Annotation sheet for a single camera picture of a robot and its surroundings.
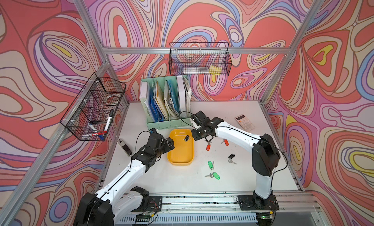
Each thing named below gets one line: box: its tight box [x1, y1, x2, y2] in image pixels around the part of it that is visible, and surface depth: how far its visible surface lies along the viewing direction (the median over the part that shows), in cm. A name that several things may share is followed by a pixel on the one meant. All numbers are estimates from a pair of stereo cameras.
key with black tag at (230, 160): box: [227, 153, 237, 165], surface depth 92 cm
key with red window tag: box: [205, 141, 212, 152], surface depth 97 cm
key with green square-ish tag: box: [204, 171, 221, 180], surface depth 84 cm
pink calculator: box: [234, 114, 256, 132], surface depth 107 cm
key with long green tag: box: [207, 160, 215, 171], surface depth 88 cm
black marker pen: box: [104, 108, 115, 132], surface depth 70 cm
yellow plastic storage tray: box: [167, 128, 195, 166], surface depth 94 cm
